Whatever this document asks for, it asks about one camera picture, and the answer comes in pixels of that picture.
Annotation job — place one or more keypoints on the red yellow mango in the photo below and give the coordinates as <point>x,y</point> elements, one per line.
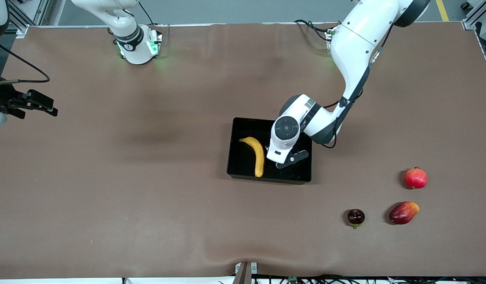
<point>402,213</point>

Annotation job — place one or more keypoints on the red pomegranate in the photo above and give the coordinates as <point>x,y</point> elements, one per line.
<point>416,178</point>

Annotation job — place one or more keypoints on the yellow banana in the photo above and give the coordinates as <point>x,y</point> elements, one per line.
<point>259,157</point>

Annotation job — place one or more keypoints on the dark purple mangosteen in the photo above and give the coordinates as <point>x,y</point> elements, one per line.
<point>356,216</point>

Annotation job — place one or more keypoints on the aluminium frame profile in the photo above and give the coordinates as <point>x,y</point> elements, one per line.
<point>470,23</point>
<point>40,12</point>

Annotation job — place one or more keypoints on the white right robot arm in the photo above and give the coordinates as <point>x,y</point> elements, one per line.
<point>132,47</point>

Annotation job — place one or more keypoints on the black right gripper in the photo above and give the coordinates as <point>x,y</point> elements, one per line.
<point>1,97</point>

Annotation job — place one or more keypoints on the black plastic box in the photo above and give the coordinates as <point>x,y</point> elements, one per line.
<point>243,165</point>

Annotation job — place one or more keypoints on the brown table mat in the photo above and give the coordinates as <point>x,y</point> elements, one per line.
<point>148,217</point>

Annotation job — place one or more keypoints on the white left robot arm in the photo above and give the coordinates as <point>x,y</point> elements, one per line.
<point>357,43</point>

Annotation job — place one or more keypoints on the small metal clamp bracket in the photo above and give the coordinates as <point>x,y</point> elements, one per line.
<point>245,270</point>

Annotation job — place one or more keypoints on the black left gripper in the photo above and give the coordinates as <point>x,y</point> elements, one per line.
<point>266,147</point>

